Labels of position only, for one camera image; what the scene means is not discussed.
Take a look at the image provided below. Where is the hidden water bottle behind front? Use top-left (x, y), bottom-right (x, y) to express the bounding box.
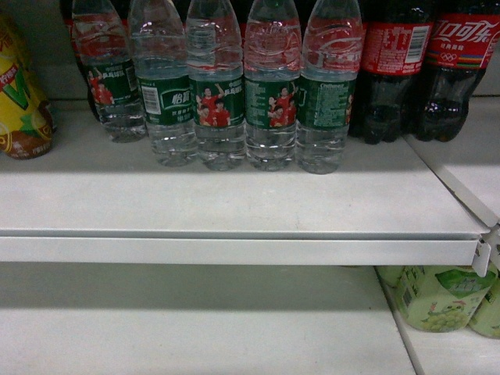
top-left (244, 1), bottom-right (302, 171)

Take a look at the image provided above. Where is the white metal shelf board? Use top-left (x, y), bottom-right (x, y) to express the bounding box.
top-left (1, 110), bottom-right (486, 266)

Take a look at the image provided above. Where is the right water bottle green label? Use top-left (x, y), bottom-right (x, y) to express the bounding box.
top-left (295, 1), bottom-right (364, 175)

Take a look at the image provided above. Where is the far left water bottle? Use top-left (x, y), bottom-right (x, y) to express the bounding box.
top-left (72, 1), bottom-right (146, 143)

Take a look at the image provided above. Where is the left green drink bottle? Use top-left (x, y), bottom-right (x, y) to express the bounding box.
top-left (376, 266), bottom-right (405, 288)

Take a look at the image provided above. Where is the cola bottle barcode label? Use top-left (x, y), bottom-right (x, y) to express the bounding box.
top-left (349, 1), bottom-right (436, 145)

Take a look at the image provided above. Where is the green grape drink bottle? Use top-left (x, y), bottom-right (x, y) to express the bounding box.
top-left (395, 265), bottom-right (498, 333)

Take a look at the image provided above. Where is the yellow lemon tea bottle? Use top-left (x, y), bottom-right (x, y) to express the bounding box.
top-left (1, 13), bottom-right (54, 160)

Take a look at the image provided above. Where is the cola bottle red logo label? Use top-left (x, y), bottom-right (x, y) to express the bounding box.
top-left (409, 0), bottom-right (500, 143)

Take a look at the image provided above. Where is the right green drink bottle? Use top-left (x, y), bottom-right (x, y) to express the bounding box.
top-left (468, 277), bottom-right (499, 339)

